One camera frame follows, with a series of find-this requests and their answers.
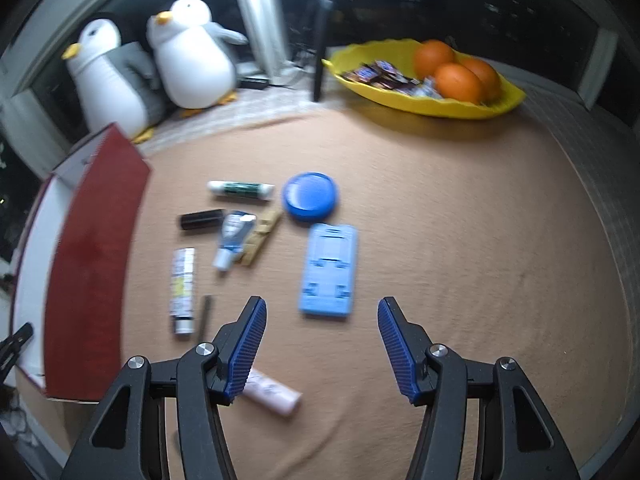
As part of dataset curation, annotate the green white glue stick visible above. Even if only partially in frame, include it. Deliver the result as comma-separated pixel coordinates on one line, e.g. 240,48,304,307
206,180,276,202

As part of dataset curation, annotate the light blue phone stand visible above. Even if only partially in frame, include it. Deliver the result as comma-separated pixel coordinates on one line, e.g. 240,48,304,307
298,223,358,318

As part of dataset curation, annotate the small plush penguin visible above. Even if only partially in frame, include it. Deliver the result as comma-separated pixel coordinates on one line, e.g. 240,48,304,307
146,0,248,117

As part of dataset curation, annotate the yellow fruit bowl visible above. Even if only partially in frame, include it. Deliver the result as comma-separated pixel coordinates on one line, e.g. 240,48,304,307
323,39,525,119

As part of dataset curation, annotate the black inline cable switch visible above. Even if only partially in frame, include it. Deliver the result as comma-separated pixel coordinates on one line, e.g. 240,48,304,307
239,76,270,90

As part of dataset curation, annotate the large plush penguin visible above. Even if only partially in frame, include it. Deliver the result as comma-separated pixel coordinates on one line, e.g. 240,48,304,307
61,18,166,144

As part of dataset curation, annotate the pink lotion bottle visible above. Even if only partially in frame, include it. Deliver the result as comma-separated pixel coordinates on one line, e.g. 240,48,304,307
243,368,302,417

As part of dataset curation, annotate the clear blue sanitizer bottle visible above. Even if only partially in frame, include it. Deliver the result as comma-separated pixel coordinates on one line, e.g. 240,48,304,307
213,210,257,272

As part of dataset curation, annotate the black cylinder tube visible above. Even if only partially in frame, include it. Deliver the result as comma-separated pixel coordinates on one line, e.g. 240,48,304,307
178,209,226,232

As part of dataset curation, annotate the blue round tin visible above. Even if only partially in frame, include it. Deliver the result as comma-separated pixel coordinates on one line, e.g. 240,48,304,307
282,172,338,223

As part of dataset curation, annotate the wooden clothespin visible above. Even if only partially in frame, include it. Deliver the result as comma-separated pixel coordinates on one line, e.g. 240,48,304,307
238,208,282,266

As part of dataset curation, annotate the patterned lighter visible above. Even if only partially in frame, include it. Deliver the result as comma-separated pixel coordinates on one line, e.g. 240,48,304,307
169,247,195,337

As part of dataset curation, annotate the wrapped candy pile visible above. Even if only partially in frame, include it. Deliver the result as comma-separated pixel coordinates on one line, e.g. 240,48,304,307
340,60,442,100

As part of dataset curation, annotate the orange back right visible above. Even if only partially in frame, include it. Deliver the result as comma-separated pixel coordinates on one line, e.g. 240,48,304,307
460,58,502,103

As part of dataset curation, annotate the grey long spoon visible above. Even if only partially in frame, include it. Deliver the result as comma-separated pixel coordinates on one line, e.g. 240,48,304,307
198,295,214,342

